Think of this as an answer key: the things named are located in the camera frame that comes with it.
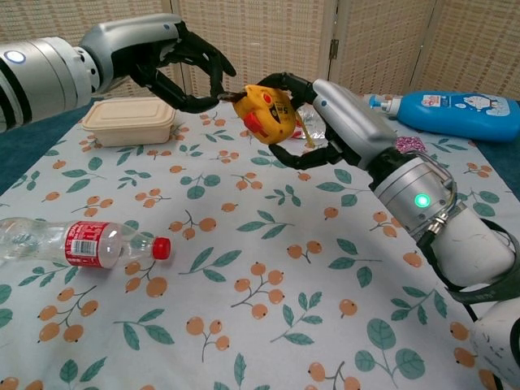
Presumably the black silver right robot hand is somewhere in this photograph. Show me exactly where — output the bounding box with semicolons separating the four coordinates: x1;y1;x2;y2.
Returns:
253;71;398;171

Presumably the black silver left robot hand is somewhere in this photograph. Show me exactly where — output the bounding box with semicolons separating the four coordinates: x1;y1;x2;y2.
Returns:
78;13;238;115

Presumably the yellow tape measure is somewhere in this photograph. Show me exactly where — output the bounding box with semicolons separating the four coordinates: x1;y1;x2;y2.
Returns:
218;83;317;148

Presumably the clear bottle with white cap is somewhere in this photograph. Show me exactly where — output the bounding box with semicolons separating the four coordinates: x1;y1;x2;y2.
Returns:
293;103;330;141

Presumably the purple patterned patch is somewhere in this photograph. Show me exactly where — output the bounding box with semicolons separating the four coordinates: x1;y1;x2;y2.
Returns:
395;136;425;155

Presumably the woven folding screen panel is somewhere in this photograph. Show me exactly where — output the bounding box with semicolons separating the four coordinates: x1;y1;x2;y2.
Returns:
0;0;183;99
170;0;340;99
414;0;520;103
327;0;438;98

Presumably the beige lidded food box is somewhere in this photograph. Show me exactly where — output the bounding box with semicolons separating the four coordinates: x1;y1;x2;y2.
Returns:
80;96;178;148

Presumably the blue pump lotion bottle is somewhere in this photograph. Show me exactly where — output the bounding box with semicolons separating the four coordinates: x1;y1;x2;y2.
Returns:
367;89;520;143

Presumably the floral fruit print tablecloth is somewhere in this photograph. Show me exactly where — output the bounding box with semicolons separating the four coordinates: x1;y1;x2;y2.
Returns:
0;94;520;390

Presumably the clear bottle with red cap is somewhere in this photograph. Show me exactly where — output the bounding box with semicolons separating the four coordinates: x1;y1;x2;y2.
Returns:
0;217;172;271

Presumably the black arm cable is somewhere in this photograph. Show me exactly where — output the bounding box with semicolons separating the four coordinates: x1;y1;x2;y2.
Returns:
420;219;520;326

